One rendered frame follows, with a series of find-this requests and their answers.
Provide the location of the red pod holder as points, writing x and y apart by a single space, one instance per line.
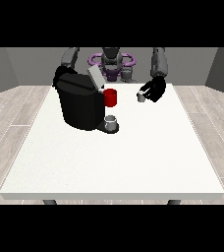
110 97

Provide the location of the grey robot trunk purple rings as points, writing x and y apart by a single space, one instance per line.
110 62

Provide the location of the pale grey machine lid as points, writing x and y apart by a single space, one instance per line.
96 77

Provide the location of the small grey cup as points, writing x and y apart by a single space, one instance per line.
110 122

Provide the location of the black coffee machine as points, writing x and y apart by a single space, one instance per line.
81 103

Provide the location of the small grey coffee pod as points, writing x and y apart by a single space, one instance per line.
141 96

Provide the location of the dark table leg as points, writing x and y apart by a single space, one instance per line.
50 202
174 202

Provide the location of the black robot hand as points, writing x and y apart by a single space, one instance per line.
155 88
61 72

